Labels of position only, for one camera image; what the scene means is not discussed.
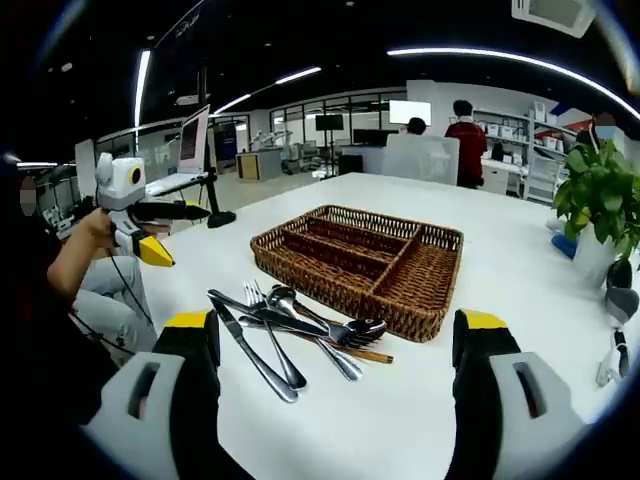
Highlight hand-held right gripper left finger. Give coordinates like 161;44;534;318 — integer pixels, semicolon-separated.
79;308;247;480

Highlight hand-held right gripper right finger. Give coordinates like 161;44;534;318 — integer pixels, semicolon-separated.
443;308;589;480

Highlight steel table knife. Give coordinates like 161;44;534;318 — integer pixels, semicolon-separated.
212;297;300;404
207;288;332;337

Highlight steel fork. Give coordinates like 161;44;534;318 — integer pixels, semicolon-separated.
242;278;308;391
299;327;384;354

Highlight steel spoon rounded handle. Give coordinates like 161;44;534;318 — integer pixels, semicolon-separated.
266;284;365;383

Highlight brown wicker storage tray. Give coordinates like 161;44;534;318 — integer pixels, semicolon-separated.
249;203;465;344

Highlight steel spoon squared handle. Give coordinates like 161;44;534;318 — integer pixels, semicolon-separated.
238;314;389;346

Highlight white storage shelf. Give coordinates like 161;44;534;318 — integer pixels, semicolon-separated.
472;107;571;201

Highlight person's left hand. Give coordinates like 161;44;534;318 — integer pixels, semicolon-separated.
74;207;119;251

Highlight black laptop stand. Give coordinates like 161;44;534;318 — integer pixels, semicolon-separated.
197;164;237;230

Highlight person's legs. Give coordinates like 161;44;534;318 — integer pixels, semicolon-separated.
74;254;157;362

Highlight open laptop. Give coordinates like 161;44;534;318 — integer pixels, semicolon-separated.
144;103;212;197

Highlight straight ceiling light strip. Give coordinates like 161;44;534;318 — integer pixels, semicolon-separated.
133;49;152;129

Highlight operator person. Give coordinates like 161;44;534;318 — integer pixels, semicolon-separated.
0;199;124;431

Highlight dark grey pouch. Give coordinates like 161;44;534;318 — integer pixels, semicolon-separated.
603;258;640;327

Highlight blue cloth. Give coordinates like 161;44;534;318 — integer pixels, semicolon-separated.
549;232;582;259

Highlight black desk monitor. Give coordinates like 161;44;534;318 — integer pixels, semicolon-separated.
352;128;389;147

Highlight green potted plant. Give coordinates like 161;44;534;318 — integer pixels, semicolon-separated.
552;139;640;290

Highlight curved ceiling light strip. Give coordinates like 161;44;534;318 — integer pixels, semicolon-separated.
387;47;629;109

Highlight ceiling air conditioner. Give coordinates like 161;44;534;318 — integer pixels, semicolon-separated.
510;0;597;38

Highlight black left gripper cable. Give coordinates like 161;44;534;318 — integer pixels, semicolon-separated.
69;247;159;351

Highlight white device with cable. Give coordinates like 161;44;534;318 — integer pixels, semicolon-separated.
594;327;632;387

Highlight white wall screen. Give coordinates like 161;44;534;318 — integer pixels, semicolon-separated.
388;99;432;126

